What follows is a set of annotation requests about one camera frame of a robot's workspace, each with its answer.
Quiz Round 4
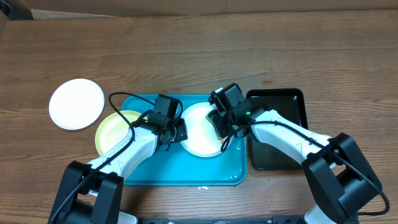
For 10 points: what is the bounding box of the green and yellow sponge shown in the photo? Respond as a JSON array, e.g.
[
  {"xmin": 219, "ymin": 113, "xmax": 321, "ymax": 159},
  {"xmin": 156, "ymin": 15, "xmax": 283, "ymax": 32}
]
[{"xmin": 206, "ymin": 110, "xmax": 231, "ymax": 139}]

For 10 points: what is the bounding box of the white plate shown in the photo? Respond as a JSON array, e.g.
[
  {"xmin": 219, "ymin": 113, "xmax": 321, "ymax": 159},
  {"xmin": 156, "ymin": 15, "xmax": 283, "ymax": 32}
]
[
  {"xmin": 181, "ymin": 102, "xmax": 226, "ymax": 157},
  {"xmin": 49, "ymin": 78, "xmax": 104, "ymax": 131}
]

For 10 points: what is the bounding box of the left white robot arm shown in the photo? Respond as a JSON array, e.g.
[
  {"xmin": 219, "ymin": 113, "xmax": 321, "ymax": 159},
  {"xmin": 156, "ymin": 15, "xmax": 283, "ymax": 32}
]
[{"xmin": 49, "ymin": 94, "xmax": 187, "ymax": 223}]

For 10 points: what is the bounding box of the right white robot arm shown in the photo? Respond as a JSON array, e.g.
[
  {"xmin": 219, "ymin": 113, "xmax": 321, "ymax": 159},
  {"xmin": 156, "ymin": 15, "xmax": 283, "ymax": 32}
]
[{"xmin": 207, "ymin": 83, "xmax": 390, "ymax": 223}]

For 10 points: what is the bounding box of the teal plastic serving tray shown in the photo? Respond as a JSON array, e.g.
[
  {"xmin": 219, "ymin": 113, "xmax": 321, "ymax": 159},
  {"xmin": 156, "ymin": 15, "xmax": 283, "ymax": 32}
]
[{"xmin": 121, "ymin": 93, "xmax": 248, "ymax": 187}]

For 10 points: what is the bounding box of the black rectangular water tray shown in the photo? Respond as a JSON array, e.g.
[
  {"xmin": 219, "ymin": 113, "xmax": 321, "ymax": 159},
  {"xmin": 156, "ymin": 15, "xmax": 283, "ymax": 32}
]
[{"xmin": 246, "ymin": 88, "xmax": 308, "ymax": 170}]

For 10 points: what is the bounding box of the yellow-green round plate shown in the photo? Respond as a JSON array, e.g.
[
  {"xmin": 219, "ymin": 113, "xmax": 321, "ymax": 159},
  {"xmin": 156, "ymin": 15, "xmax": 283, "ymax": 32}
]
[{"xmin": 95, "ymin": 112, "xmax": 129, "ymax": 156}]

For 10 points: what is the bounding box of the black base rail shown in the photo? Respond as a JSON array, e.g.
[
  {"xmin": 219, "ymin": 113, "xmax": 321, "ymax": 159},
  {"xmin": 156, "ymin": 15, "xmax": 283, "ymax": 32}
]
[{"xmin": 136, "ymin": 215, "xmax": 306, "ymax": 224}]

